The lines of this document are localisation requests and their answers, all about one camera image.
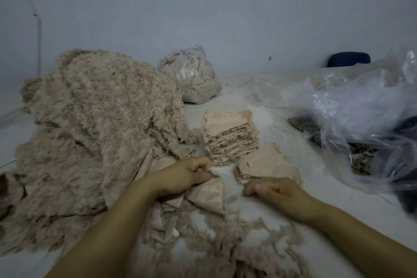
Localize beige fabric piece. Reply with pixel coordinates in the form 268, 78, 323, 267
185, 175, 226, 215

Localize person's right forearm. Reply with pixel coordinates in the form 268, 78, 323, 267
306, 199, 417, 278

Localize large pile beige fabric scraps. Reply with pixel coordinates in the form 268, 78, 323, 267
0, 49, 199, 256

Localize clear bag of beige scraps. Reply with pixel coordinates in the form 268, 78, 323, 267
158, 44, 224, 105

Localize large clear plastic bag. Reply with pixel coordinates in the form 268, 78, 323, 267
290, 46, 417, 213

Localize blue chair back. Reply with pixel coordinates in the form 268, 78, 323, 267
326, 51, 372, 68

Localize person's left forearm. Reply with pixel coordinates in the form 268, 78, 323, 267
46, 180, 160, 278

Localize person's right hand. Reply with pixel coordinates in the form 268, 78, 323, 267
242, 177, 320, 225

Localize stack of sorted beige pieces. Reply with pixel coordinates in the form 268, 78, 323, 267
201, 108, 260, 166

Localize beige scrap strips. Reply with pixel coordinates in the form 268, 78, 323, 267
127, 154, 314, 278

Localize person's left hand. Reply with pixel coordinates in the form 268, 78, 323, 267
145, 156, 218, 199

